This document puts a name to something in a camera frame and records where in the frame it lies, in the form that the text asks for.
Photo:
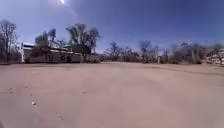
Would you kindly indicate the tall leafy tree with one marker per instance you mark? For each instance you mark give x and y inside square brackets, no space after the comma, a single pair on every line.
[81,36]

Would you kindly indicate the row of bare trees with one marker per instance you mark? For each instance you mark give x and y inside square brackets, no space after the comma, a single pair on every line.
[160,53]

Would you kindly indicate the low pale building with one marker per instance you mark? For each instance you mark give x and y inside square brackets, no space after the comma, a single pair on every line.
[50,55]

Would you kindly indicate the small pale structure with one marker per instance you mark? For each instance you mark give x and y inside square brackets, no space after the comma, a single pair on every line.
[216,58]

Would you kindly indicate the bare tree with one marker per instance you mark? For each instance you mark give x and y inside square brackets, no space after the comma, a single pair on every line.
[7,40]

